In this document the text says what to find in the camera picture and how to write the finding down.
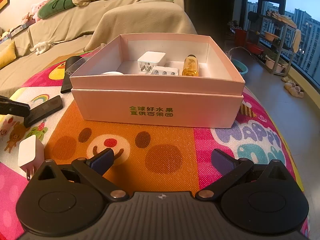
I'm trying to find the colourful cartoon play mat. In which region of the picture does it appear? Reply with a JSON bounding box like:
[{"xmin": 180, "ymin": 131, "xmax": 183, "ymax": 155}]
[{"xmin": 0, "ymin": 51, "xmax": 311, "ymax": 240}]

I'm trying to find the white charger block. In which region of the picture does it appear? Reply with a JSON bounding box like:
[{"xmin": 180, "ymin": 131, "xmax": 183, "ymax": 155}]
[{"xmin": 137, "ymin": 51, "xmax": 166, "ymax": 73}]

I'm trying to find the black rectangular box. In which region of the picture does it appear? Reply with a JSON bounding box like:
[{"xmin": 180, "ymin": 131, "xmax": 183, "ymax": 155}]
[{"xmin": 23, "ymin": 95, "xmax": 63, "ymax": 128}]

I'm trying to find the metal storage rack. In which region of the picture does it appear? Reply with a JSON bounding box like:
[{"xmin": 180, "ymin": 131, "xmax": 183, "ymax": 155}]
[{"xmin": 247, "ymin": 10, "xmax": 297, "ymax": 77}]

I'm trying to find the yellow cushion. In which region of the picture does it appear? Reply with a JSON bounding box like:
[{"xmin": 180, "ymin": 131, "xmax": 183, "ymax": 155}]
[{"xmin": 0, "ymin": 41, "xmax": 16, "ymax": 69}]

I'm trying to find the beige covered sofa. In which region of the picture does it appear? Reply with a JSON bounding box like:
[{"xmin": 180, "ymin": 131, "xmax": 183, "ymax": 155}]
[{"xmin": 1, "ymin": 0, "xmax": 196, "ymax": 97}]

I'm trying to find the white cube charger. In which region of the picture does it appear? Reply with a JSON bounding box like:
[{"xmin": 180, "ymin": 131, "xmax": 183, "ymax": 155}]
[{"xmin": 18, "ymin": 135, "xmax": 44, "ymax": 181}]

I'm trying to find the pink cardboard box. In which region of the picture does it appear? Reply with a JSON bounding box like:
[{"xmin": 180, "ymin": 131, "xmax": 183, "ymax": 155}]
[{"xmin": 71, "ymin": 33, "xmax": 245, "ymax": 128}]

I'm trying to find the pink plush toy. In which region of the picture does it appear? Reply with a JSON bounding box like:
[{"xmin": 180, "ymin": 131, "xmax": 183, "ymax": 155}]
[{"xmin": 21, "ymin": 0, "xmax": 48, "ymax": 25}]

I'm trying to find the teal plastic basin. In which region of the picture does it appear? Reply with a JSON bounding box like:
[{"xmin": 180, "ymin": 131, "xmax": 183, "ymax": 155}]
[{"xmin": 231, "ymin": 59, "xmax": 248, "ymax": 76}]

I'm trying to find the amber liquid bottle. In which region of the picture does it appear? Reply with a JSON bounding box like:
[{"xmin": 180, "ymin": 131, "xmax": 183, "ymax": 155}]
[{"xmin": 182, "ymin": 54, "xmax": 199, "ymax": 76}]

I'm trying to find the white plush toy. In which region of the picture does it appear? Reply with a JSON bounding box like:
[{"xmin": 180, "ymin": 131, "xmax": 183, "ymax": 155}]
[{"xmin": 30, "ymin": 41, "xmax": 51, "ymax": 55}]

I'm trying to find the beige slippers pair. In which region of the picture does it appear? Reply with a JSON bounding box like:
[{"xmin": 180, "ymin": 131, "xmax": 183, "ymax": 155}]
[{"xmin": 281, "ymin": 76, "xmax": 304, "ymax": 98}]

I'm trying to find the green plush toy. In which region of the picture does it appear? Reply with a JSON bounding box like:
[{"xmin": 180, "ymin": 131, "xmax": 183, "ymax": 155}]
[{"xmin": 37, "ymin": 0, "xmax": 75, "ymax": 20}]

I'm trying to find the red bucket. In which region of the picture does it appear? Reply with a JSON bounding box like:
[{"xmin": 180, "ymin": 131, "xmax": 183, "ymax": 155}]
[{"xmin": 234, "ymin": 29, "xmax": 247, "ymax": 47}]

